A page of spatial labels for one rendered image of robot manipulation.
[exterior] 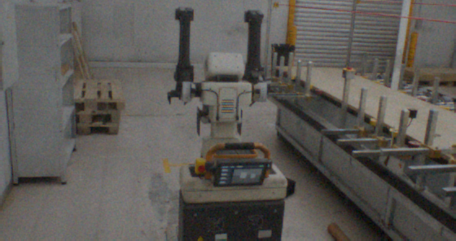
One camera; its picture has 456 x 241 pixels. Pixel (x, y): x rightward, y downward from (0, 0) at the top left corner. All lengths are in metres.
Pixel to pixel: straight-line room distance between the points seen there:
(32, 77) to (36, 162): 0.75
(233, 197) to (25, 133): 2.32
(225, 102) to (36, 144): 2.13
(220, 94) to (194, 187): 0.55
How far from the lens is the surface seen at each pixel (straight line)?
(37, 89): 3.98
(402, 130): 2.85
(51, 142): 4.08
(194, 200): 2.23
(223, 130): 2.53
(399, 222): 3.39
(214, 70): 2.44
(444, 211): 2.56
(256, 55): 2.67
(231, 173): 2.14
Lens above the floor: 1.70
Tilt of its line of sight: 15 degrees down
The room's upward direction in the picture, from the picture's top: 3 degrees clockwise
